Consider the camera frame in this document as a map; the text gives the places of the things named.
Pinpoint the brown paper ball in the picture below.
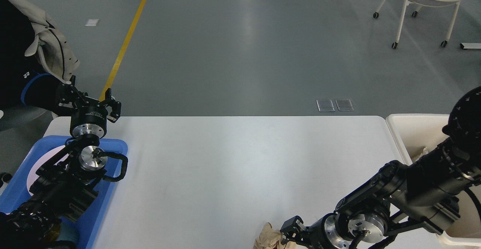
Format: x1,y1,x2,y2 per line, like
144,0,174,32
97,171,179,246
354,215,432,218
253,223,297,249

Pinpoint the dark teal mug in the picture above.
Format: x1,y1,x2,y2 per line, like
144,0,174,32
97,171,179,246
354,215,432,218
45,219,79,248

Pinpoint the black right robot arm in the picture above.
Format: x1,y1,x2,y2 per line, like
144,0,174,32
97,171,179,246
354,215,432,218
280,87,481,249

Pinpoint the white floor label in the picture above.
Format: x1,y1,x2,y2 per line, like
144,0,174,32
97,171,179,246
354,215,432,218
85,19,100,27

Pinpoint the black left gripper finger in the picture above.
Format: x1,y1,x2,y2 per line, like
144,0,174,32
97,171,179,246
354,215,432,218
56,75,92,109
100,88,122,123

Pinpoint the white bar on floor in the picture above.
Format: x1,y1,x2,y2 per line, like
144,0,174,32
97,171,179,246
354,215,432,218
459,42,481,50

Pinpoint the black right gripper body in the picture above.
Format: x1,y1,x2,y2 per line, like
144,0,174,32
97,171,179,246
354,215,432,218
306,214,354,249

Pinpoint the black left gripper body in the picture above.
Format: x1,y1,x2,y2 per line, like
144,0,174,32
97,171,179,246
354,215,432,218
70,106,107,139

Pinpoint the blue plastic tray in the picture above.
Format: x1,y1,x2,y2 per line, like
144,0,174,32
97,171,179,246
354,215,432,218
1,135,116,249

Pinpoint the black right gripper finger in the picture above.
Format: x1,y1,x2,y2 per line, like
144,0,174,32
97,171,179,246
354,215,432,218
280,215,311,247

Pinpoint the pink plate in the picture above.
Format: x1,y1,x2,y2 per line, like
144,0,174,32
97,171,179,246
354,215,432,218
26,145,65,196

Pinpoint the right clear floor plate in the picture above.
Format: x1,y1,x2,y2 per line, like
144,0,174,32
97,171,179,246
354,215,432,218
335,99,354,112

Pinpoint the beige plastic bin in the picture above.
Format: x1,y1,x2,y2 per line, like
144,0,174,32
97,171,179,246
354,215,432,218
386,114,481,249

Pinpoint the clear floor plate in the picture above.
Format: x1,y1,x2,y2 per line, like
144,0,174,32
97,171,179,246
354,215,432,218
335,99,354,112
316,99,336,112

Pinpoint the person in black clothes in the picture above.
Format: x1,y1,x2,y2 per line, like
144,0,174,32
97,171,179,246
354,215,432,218
0,0,71,116

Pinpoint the aluminium foil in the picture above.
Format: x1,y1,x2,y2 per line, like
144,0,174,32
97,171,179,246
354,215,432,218
410,147,430,163

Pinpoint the left clear floor plate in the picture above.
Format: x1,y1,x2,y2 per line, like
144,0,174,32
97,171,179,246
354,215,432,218
316,99,336,112

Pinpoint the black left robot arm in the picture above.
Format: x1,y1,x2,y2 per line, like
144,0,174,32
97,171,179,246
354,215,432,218
1,74,129,249

